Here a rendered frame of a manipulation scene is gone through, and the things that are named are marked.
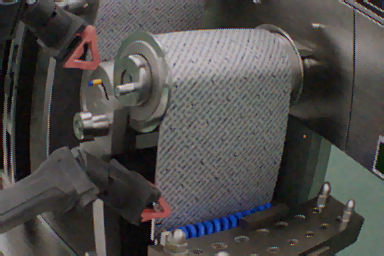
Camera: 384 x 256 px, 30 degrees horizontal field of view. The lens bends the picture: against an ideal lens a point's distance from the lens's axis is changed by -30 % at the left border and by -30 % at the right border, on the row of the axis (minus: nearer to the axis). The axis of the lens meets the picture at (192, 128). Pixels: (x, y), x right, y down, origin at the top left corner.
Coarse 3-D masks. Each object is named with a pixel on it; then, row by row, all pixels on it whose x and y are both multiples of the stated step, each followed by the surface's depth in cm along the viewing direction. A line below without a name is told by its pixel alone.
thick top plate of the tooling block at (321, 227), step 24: (288, 216) 143; (312, 216) 143; (336, 216) 143; (360, 216) 142; (192, 240) 133; (216, 240) 134; (240, 240) 135; (264, 240) 134; (288, 240) 134; (312, 240) 134; (336, 240) 136
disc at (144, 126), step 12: (132, 36) 131; (144, 36) 128; (120, 48) 134; (156, 48) 126; (168, 60) 125; (168, 72) 124; (168, 84) 125; (168, 96) 125; (156, 108) 127; (132, 120) 133; (144, 120) 130; (156, 120) 128; (144, 132) 131
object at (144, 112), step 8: (280, 40) 141; (128, 48) 131; (136, 48) 129; (144, 48) 128; (152, 56) 126; (152, 64) 127; (152, 72) 127; (160, 72) 125; (152, 80) 127; (160, 80) 126; (152, 88) 127; (160, 88) 126; (152, 96) 127; (144, 104) 129; (152, 104) 128; (128, 112) 133; (136, 112) 131; (144, 112) 129; (152, 112) 128
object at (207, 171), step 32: (192, 128) 131; (224, 128) 134; (256, 128) 138; (160, 160) 130; (192, 160) 133; (224, 160) 137; (256, 160) 141; (192, 192) 136; (224, 192) 140; (256, 192) 144; (192, 224) 139
